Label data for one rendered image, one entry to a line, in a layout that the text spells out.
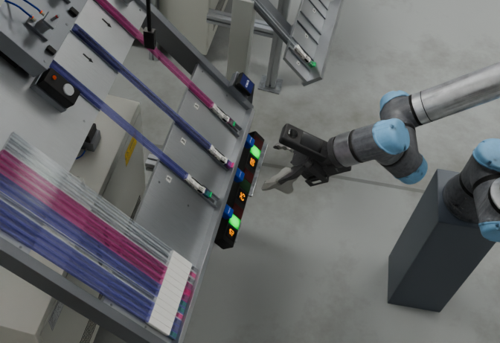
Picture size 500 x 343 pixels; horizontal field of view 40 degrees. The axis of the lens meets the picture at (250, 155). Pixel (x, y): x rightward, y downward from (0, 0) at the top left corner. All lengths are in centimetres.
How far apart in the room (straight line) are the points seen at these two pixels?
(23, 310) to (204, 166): 52
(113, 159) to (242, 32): 54
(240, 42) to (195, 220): 68
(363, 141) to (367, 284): 101
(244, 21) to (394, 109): 58
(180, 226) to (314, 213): 103
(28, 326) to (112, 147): 51
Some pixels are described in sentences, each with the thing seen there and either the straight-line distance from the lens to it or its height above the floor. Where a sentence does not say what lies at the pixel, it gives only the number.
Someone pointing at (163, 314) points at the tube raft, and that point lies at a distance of 144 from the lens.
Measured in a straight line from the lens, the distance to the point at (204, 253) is 154.
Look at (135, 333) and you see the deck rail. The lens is 139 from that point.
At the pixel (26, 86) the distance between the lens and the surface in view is 136.
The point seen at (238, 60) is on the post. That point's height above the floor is 58.
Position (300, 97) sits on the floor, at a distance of 280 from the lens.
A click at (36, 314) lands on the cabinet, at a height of 62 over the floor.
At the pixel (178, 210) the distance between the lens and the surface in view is 152.
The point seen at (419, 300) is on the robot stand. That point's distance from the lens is 235.
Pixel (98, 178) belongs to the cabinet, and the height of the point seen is 62.
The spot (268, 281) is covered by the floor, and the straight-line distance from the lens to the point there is 233.
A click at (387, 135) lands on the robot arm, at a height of 101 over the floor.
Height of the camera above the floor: 210
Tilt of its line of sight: 54 degrees down
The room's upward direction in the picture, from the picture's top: 9 degrees clockwise
